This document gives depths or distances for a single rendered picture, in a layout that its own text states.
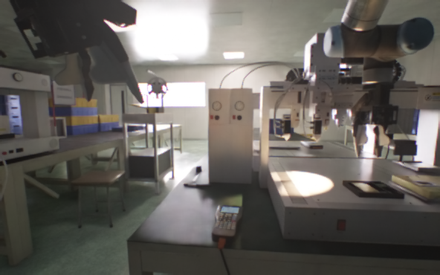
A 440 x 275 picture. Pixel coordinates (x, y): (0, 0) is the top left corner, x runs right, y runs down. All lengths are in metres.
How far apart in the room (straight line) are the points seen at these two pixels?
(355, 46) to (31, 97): 2.24
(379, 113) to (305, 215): 0.36
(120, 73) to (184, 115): 7.97
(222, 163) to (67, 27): 0.88
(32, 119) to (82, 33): 2.00
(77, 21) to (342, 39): 0.53
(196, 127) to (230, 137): 7.17
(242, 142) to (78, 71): 0.79
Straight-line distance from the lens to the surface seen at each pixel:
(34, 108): 2.32
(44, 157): 2.25
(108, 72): 0.35
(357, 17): 0.60
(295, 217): 0.65
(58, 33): 0.36
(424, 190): 0.85
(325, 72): 0.94
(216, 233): 0.65
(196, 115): 8.19
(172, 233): 0.71
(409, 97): 1.22
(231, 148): 1.07
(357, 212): 0.70
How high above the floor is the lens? 1.11
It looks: 7 degrees down
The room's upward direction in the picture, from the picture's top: straight up
